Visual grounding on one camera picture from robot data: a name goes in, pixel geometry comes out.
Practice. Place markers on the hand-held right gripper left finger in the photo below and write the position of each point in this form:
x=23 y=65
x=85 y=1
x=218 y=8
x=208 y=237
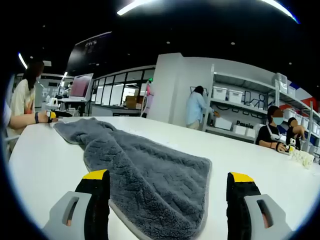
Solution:
x=96 y=207

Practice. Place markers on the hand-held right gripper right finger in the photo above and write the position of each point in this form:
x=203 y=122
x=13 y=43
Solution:
x=240 y=207

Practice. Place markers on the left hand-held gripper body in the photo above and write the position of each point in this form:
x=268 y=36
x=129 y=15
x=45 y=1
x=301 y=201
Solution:
x=53 y=103

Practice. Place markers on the grey fluffy towel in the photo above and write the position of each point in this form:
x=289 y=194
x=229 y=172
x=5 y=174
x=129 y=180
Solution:
x=150 y=180

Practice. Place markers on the brown cardboard box stack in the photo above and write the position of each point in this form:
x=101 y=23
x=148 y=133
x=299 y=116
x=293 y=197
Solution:
x=133 y=102

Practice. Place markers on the dark wristband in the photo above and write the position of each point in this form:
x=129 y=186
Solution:
x=36 y=117

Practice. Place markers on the computer monitor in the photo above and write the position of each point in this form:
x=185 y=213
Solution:
x=81 y=87

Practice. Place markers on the grey workbench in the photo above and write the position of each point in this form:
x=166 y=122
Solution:
x=115 y=110

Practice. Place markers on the ceiling light strip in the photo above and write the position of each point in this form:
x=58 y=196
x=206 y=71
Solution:
x=22 y=60
x=132 y=7

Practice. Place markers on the white table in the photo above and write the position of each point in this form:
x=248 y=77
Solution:
x=250 y=155

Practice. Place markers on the cluster of white cups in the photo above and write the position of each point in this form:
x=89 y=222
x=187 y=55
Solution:
x=301 y=156

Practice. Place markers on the pink tool on white stand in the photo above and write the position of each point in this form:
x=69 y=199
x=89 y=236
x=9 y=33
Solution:
x=150 y=90

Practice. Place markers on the grey metal shelving rack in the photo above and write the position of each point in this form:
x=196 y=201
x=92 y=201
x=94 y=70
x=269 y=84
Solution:
x=240 y=105
x=300 y=105

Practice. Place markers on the metal storage shelf with bins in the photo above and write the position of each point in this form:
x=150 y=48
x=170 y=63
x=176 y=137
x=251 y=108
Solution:
x=220 y=93

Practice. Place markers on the large dark wall screen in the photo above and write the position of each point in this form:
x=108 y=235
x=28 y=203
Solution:
x=87 y=52

